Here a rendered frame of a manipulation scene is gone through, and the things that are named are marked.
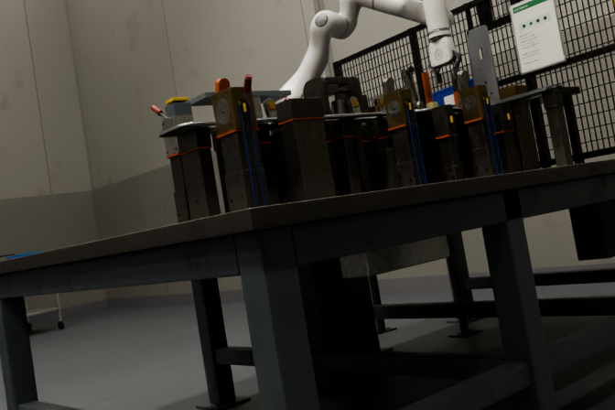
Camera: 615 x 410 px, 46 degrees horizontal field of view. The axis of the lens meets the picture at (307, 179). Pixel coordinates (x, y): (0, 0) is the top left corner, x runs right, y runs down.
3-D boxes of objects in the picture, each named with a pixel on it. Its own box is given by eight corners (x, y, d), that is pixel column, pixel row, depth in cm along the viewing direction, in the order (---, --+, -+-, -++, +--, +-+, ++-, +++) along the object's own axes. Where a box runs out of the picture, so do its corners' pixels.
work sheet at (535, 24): (566, 60, 300) (552, -13, 302) (521, 75, 318) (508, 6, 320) (568, 60, 301) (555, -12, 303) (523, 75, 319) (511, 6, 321)
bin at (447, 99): (477, 108, 313) (471, 78, 313) (431, 122, 339) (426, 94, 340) (504, 105, 321) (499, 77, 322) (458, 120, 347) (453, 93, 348)
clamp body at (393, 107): (423, 192, 235) (404, 87, 238) (397, 197, 245) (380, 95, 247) (436, 190, 239) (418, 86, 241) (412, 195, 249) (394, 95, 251)
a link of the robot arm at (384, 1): (386, 14, 305) (451, 34, 291) (369, 8, 291) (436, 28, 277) (393, -7, 303) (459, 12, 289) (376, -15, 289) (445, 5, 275)
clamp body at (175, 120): (189, 231, 226) (172, 115, 228) (173, 234, 235) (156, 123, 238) (210, 227, 230) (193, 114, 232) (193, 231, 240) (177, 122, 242)
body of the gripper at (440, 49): (424, 40, 283) (428, 69, 282) (443, 32, 275) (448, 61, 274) (436, 40, 287) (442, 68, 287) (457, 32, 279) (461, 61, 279)
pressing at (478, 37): (501, 105, 293) (485, 23, 295) (479, 112, 303) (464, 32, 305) (501, 105, 294) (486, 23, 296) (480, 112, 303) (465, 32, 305)
